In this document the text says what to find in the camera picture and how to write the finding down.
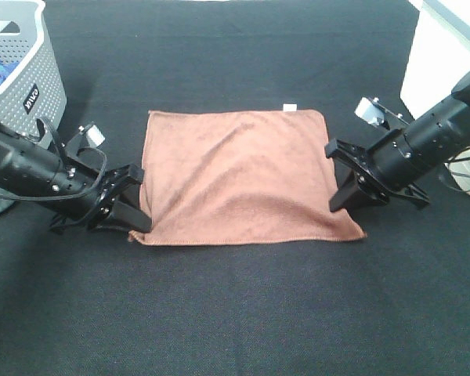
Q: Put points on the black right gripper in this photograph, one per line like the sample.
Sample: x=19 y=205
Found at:
x=363 y=186

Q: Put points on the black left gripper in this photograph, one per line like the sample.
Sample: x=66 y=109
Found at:
x=108 y=207

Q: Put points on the brown microfibre towel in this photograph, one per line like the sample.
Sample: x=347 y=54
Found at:
x=247 y=177

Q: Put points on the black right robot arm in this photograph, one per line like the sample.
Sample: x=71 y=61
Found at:
x=406 y=151

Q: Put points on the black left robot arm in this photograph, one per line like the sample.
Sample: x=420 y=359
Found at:
x=73 y=181

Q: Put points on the grey perforated laundry basket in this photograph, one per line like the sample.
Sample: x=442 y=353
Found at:
x=34 y=89

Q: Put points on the white laundry basket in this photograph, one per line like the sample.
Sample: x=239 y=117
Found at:
x=439 y=56

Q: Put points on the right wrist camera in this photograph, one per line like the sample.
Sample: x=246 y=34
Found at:
x=375 y=114

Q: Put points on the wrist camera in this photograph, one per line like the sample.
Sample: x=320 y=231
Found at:
x=86 y=136
x=375 y=114

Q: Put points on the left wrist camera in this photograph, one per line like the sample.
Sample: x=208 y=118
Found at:
x=86 y=136

